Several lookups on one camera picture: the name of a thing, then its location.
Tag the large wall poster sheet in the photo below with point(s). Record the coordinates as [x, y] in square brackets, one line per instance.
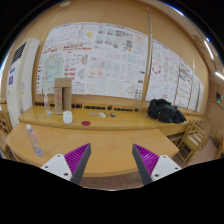
[100, 59]

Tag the clear plastic water bottle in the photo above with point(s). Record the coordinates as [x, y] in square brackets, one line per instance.
[33, 140]

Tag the brown cardboard box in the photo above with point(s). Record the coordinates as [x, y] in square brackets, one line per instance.
[62, 95]

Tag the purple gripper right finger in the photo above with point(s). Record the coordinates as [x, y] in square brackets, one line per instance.
[152, 167]

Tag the black backpack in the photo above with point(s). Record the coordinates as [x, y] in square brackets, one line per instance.
[163, 111]

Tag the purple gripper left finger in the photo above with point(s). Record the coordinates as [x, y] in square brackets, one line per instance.
[70, 166]

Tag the wooden chair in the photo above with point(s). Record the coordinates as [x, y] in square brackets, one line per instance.
[195, 138]

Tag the white cup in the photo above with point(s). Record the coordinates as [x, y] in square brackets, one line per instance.
[67, 117]

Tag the right wall poster sheet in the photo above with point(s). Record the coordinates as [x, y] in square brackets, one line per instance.
[170, 78]

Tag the clear bottle near box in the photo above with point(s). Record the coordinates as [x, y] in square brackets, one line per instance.
[46, 102]

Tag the white air conditioner unit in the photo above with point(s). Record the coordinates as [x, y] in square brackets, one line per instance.
[19, 80]

